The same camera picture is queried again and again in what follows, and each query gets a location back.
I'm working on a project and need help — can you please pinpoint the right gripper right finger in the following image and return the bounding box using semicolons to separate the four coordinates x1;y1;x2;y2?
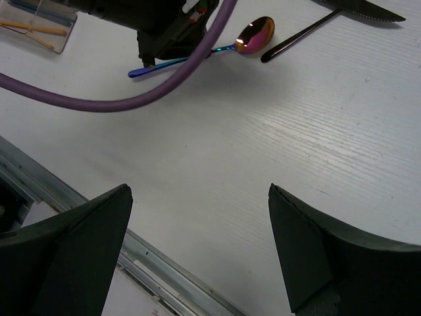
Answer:
268;185;420;315

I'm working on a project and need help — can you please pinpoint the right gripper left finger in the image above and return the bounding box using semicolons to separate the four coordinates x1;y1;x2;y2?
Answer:
1;184;133;315

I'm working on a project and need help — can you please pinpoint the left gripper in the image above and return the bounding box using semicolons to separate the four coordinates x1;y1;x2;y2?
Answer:
65;0;219;66

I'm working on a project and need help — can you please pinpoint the iridescent rainbow spoon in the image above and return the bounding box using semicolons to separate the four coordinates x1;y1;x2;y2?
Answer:
128;16;275;78

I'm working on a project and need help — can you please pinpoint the black spoon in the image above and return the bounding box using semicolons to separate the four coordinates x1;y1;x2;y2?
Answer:
260;9;343;63

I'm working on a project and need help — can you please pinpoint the orange chopstick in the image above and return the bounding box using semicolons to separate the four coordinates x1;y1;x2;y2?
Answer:
0;21;68;36
26;31;55;51

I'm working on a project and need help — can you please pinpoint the dark blue chopstick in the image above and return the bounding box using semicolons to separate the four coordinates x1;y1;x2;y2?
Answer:
8;1;75;26

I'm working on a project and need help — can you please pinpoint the clear compartment organizer tray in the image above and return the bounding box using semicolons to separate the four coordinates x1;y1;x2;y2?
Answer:
1;1;78;54

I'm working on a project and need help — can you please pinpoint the black knife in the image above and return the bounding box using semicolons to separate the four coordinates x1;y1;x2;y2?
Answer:
321;0;406;22

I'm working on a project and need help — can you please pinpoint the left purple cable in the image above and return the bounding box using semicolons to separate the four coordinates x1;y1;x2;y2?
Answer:
0;0;237;115

